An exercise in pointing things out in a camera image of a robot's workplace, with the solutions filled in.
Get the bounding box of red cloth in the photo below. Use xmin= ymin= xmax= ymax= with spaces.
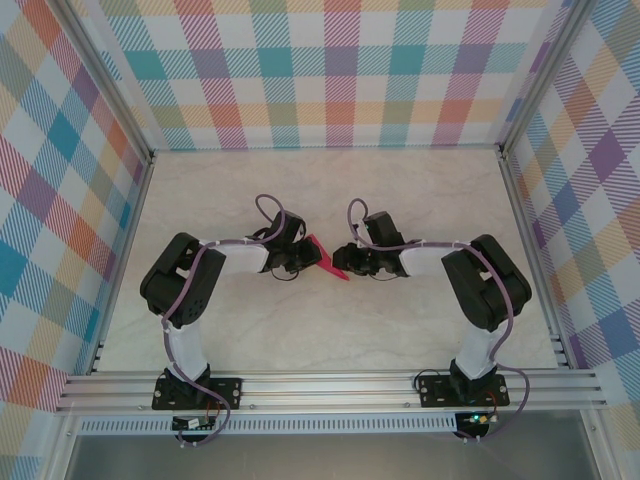
xmin=307 ymin=233 xmax=352 ymax=282

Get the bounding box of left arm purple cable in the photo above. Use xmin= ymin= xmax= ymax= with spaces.
xmin=160 ymin=194 xmax=301 ymax=449

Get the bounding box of aluminium frame leg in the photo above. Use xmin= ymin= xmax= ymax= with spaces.
xmin=574 ymin=407 xmax=619 ymax=480
xmin=42 ymin=412 xmax=84 ymax=480

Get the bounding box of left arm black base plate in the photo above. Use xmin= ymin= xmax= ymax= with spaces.
xmin=151 ymin=375 xmax=245 ymax=412

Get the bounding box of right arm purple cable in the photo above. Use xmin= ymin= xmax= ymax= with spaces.
xmin=347 ymin=197 xmax=531 ymax=445

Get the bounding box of aluminium mounting rail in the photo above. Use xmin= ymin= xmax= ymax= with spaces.
xmin=55 ymin=370 xmax=609 ymax=415

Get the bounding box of aluminium corner post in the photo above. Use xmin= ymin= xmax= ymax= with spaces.
xmin=58 ymin=0 xmax=155 ymax=166
xmin=497 ymin=0 xmax=575 ymax=156

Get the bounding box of black circuit board with label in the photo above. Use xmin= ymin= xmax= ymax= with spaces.
xmin=171 ymin=414 xmax=217 ymax=432

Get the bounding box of perforated metal cable tray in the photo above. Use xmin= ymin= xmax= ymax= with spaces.
xmin=77 ymin=417 xmax=464 ymax=436

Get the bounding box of circuit board with lit LED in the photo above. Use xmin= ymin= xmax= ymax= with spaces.
xmin=455 ymin=410 xmax=496 ymax=427

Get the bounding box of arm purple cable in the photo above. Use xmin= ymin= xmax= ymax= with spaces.
xmin=347 ymin=197 xmax=531 ymax=445
xmin=160 ymin=194 xmax=301 ymax=449

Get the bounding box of aluminium side rail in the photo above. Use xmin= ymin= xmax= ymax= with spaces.
xmin=498 ymin=147 xmax=574 ymax=371
xmin=87 ymin=152 xmax=156 ymax=376

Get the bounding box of red black wire pair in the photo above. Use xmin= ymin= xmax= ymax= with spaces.
xmin=204 ymin=392 xmax=225 ymax=424
xmin=479 ymin=389 xmax=500 ymax=419

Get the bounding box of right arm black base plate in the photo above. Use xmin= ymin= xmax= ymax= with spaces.
xmin=416 ymin=372 xmax=510 ymax=409

